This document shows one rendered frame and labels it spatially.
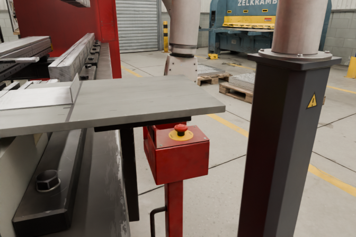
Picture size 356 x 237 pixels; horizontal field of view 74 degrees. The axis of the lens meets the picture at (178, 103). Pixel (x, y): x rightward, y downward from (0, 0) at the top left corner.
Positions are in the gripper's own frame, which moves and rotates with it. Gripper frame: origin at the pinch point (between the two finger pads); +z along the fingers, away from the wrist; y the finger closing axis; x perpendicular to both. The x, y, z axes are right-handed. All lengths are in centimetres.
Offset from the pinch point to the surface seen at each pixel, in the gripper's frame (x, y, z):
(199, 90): -37.4, -9.7, -14.7
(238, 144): 99, 97, 76
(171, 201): -7.7, -2.1, 32.1
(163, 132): -6.7, -6.1, 7.1
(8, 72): 37, -57, -1
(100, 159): -31.5, -24.1, -0.9
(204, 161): -15.0, 4.4, 12.9
